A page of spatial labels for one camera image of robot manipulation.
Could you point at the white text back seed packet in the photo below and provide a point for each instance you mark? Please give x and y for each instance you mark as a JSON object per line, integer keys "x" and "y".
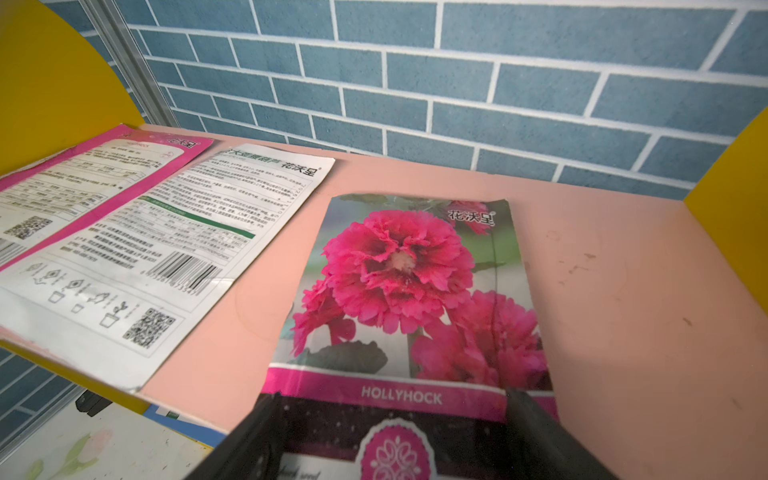
{"x": 115, "y": 299}

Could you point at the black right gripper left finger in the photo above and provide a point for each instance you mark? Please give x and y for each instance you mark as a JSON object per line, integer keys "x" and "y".
{"x": 253, "y": 450}

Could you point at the black stapler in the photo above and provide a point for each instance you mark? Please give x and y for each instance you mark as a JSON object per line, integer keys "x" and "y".
{"x": 91, "y": 403}

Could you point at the aluminium corner post left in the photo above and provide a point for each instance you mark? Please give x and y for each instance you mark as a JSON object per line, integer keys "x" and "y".
{"x": 109, "y": 23}

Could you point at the pink hollyhock seed packet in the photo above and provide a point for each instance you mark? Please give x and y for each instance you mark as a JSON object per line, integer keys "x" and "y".
{"x": 412, "y": 320}

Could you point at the pink back seed packet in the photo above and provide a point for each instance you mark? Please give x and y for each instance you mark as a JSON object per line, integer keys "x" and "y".
{"x": 49, "y": 201}

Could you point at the yellow wooden shelf unit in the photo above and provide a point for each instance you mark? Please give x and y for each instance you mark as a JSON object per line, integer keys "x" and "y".
{"x": 594, "y": 119}

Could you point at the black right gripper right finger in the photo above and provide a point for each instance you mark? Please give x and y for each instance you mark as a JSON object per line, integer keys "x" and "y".
{"x": 540, "y": 448}

